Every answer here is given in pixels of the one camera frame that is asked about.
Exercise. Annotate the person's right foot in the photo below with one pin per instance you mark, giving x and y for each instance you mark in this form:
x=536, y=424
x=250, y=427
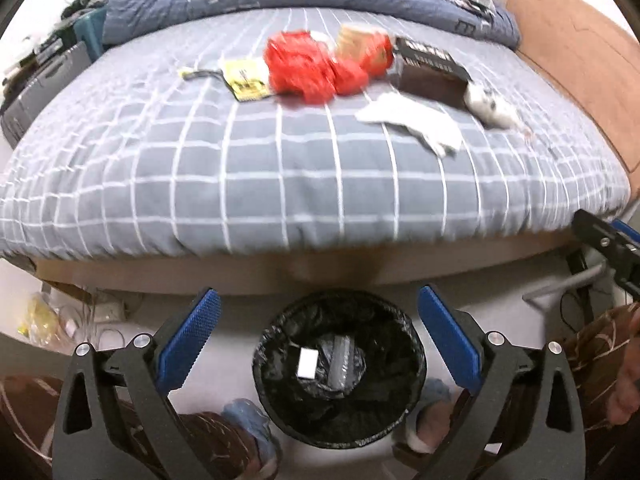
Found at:
x=435, y=410

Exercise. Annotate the grey suitcase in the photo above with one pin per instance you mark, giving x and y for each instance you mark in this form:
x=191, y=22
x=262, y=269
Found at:
x=45, y=85

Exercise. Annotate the grey checked bed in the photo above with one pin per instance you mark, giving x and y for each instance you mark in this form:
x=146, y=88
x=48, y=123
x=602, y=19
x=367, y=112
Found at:
x=250, y=170

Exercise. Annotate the red plastic bag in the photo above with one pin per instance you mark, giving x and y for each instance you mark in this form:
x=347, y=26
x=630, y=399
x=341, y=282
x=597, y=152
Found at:
x=295, y=65

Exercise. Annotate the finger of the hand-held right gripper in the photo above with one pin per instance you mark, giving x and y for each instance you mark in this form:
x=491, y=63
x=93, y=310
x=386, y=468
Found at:
x=602, y=242

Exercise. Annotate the clear plastic wrapper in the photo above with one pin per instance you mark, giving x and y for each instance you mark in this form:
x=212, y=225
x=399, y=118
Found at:
x=342, y=362

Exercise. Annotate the yellow plastic bag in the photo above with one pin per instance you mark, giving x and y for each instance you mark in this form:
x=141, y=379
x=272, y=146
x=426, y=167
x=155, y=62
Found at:
x=40, y=315

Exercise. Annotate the metal furniture frame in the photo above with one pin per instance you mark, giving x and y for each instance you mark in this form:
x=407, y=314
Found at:
x=560, y=285

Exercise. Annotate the teal suitcase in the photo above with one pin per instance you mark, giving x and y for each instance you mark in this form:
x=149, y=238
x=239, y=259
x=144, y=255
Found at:
x=92, y=30

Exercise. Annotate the black trash bin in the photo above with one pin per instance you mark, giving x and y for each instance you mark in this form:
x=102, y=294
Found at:
x=385, y=340

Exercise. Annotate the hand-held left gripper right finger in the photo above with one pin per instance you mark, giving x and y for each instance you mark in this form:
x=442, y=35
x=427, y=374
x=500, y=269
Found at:
x=450, y=345

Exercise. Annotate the yellow snack packet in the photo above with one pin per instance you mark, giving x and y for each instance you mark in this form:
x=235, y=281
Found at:
x=245, y=80

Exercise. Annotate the person's left foot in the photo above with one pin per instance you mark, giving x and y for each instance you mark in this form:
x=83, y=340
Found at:
x=247, y=420

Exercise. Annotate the wooden headboard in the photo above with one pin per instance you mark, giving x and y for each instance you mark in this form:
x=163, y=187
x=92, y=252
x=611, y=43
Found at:
x=590, y=50

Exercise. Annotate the white paper scrap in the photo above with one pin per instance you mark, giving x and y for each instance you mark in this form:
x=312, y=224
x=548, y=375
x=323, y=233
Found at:
x=306, y=362

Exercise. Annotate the person's right hand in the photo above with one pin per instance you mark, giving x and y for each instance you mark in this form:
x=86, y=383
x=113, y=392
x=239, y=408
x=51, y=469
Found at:
x=627, y=385

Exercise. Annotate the dark clutter pile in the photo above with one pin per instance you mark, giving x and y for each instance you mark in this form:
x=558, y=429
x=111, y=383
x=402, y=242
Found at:
x=60, y=35

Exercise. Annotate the brown cookie box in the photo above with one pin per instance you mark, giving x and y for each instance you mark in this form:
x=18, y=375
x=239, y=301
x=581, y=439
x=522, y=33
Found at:
x=430, y=80

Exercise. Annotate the paper noodle tub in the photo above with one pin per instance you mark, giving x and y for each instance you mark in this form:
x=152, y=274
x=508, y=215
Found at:
x=372, y=52

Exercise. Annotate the crumpled white plastic wrapper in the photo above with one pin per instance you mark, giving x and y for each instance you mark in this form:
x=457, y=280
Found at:
x=487, y=105

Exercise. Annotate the small red packet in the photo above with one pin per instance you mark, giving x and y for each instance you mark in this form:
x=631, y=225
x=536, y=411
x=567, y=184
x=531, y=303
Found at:
x=350, y=77

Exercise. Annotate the person's foot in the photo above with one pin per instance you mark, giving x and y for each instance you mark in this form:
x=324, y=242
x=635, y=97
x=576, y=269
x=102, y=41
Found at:
x=247, y=420
x=435, y=410

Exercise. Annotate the white tissue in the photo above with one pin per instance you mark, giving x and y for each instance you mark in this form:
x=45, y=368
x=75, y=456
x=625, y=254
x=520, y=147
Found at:
x=410, y=117

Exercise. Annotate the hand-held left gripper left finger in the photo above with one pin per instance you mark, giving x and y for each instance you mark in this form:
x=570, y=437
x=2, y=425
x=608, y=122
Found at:
x=192, y=340

